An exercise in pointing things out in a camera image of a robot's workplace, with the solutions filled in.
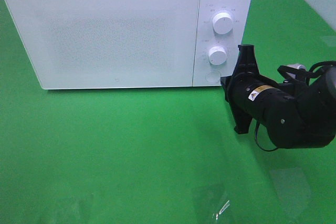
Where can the white microwave door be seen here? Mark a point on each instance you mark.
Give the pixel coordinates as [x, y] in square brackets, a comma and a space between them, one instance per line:
[84, 44]

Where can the round white door button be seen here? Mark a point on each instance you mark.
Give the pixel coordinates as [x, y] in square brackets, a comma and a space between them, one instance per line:
[213, 77]

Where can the white round knob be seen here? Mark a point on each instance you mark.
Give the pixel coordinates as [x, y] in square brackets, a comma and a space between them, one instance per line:
[217, 55]
[222, 23]

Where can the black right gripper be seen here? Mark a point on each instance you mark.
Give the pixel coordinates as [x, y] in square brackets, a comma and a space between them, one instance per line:
[245, 103]

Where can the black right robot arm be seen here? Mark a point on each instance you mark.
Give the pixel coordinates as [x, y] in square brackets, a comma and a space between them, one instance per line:
[297, 113]

